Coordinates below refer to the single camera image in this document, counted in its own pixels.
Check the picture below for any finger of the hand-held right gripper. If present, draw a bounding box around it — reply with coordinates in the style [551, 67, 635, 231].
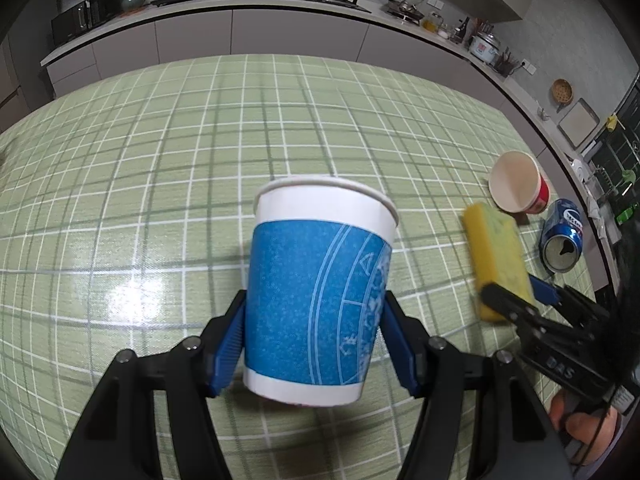
[529, 275, 612, 322]
[479, 282, 543, 333]

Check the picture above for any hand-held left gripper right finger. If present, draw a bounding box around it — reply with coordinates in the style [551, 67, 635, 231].
[382, 292, 573, 480]

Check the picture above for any dark utensil holder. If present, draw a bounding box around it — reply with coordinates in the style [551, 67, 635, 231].
[492, 47, 521, 78]

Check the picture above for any green checkered tablecloth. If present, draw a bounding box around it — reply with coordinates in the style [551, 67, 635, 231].
[0, 54, 601, 480]

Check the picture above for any black toaster oven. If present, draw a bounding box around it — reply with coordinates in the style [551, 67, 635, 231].
[51, 2, 91, 47]

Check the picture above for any person's right hand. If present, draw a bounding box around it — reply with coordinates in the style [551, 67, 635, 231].
[549, 392, 619, 467]

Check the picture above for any yellow sponge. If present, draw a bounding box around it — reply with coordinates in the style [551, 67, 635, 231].
[462, 203, 537, 322]

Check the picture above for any grey tray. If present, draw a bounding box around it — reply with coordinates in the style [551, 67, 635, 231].
[557, 98, 600, 148]

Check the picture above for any white rice cooker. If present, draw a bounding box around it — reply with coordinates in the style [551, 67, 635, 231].
[470, 30, 502, 63]

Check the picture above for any blue soda can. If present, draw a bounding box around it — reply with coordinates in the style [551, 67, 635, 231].
[540, 198, 586, 274]

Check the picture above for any blue and white paper cup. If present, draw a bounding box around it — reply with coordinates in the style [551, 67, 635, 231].
[243, 175, 399, 407]

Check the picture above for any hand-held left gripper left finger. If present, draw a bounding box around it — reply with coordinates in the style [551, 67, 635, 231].
[55, 290, 247, 480]

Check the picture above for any red and white paper cup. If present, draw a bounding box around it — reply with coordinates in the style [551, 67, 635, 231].
[489, 151, 551, 214]

